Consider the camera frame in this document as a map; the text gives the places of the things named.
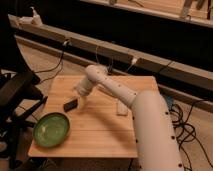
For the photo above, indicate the white spray bottle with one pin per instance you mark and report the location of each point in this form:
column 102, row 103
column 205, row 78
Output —
column 35, row 19

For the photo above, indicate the black chair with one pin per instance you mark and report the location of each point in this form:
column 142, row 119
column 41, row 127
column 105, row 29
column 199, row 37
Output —
column 19, row 96

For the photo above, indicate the blue box on floor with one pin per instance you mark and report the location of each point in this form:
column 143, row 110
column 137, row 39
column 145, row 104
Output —
column 169, row 101

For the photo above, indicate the black eraser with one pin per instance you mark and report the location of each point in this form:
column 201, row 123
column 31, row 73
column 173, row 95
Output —
column 72, row 104

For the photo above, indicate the green bowl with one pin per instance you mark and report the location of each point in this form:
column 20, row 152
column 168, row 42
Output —
column 51, row 130

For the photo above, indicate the long metal rail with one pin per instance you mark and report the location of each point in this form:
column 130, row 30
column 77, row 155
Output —
column 84, row 51

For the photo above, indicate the wooden board table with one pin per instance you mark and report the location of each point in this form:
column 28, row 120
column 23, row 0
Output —
column 96, row 130

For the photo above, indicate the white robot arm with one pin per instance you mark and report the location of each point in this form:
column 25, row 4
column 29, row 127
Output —
column 156, row 143

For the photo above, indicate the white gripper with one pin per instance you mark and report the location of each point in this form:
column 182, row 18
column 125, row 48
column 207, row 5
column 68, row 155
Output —
column 84, row 88

